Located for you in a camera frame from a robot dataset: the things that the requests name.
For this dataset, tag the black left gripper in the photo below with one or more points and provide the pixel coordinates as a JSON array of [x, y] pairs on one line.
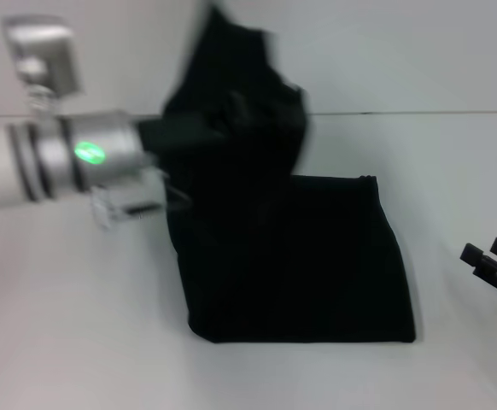
[[176, 134]]

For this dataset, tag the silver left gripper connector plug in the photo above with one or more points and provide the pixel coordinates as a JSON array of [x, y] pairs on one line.
[[120, 200]]

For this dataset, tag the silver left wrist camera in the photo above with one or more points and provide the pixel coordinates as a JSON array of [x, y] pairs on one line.
[[43, 60]]

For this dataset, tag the black t-shirt with FREE print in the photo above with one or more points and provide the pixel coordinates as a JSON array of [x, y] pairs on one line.
[[282, 256]]

